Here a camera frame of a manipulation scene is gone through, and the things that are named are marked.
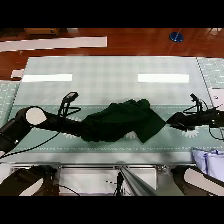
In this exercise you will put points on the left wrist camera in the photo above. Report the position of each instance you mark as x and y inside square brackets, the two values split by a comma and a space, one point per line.
[70, 96]

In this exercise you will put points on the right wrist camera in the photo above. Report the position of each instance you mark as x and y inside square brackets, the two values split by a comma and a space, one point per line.
[196, 101]

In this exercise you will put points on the dark green T-shirt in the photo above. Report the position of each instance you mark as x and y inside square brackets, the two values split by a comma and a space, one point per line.
[120, 120]

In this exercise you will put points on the silver frame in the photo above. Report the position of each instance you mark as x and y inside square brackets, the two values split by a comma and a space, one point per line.
[140, 186]

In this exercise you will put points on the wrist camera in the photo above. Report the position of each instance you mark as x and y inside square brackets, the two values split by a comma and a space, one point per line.
[70, 96]
[196, 101]

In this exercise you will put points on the light blue garment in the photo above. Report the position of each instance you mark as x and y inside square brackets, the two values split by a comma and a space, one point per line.
[203, 160]

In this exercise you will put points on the blue round disc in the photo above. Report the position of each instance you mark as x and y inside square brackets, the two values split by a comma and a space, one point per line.
[176, 36]

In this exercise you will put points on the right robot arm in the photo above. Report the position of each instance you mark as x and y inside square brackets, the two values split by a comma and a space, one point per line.
[208, 117]

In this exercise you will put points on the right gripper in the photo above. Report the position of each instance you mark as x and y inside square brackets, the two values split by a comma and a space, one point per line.
[181, 121]

